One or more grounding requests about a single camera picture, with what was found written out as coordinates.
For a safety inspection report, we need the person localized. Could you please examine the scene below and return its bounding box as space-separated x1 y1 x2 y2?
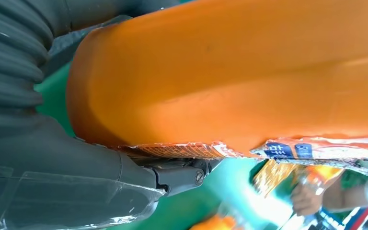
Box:
290 161 368 219

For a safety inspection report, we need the yellow taped cardboard mat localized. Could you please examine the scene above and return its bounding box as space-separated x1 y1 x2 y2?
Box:
252 160 300 198

